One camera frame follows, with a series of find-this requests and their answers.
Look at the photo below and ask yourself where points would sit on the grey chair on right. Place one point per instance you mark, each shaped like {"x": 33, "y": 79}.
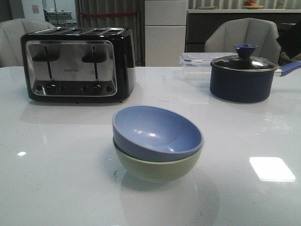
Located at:
{"x": 262, "y": 33}

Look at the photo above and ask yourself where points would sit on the green plastic bowl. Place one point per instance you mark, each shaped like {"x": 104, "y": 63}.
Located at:
{"x": 158, "y": 172}

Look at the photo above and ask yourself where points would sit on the white cabinet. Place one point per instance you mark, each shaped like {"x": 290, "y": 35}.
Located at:
{"x": 165, "y": 27}

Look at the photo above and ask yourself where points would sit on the dark blue saucepan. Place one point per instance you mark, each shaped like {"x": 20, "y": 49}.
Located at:
{"x": 241, "y": 86}

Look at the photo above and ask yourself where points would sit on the blue plastic bowl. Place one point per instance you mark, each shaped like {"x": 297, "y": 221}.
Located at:
{"x": 154, "y": 134}

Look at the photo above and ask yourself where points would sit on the grey chair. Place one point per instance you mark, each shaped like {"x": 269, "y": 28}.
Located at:
{"x": 10, "y": 39}
{"x": 262, "y": 33}

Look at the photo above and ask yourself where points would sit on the black and chrome toaster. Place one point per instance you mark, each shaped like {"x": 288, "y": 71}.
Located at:
{"x": 79, "y": 65}

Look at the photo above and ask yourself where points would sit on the glass pot lid blue knob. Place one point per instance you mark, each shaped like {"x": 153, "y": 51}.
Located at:
{"x": 244, "y": 60}

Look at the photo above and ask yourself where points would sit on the grey chair on left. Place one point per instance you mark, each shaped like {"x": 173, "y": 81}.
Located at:
{"x": 10, "y": 39}

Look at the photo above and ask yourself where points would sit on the fruit bowl on counter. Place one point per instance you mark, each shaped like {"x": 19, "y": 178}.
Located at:
{"x": 250, "y": 4}

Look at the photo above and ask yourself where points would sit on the dark counter with white top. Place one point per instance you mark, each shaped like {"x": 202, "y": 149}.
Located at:
{"x": 201, "y": 24}

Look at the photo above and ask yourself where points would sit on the clear plastic food container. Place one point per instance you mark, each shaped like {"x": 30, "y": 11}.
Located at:
{"x": 197, "y": 68}

